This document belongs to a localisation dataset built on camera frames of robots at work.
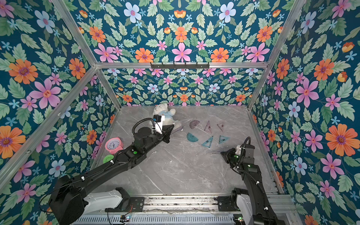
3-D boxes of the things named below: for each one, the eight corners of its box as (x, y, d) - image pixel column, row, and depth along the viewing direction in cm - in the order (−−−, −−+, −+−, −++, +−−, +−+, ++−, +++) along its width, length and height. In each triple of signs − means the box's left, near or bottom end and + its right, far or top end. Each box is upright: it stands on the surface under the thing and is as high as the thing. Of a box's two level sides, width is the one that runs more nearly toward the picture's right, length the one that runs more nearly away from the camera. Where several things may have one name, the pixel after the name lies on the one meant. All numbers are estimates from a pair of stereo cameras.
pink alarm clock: (104, 154, 95) (101, 151, 92) (110, 139, 102) (108, 136, 99) (121, 153, 95) (118, 151, 92) (126, 139, 102) (124, 136, 99)
